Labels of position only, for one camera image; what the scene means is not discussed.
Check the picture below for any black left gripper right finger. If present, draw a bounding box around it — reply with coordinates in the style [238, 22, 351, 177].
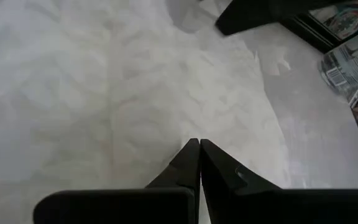
[200, 139, 282, 224]

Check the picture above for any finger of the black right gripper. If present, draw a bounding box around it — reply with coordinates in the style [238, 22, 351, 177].
[214, 0, 354, 37]

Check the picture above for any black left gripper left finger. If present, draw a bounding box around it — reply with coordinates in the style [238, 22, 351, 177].
[144, 138, 201, 224]

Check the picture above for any white lace cloth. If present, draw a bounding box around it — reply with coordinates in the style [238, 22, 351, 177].
[0, 0, 293, 224]

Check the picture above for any clear spray bottle white trigger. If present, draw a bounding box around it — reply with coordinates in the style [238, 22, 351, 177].
[317, 26, 358, 105]

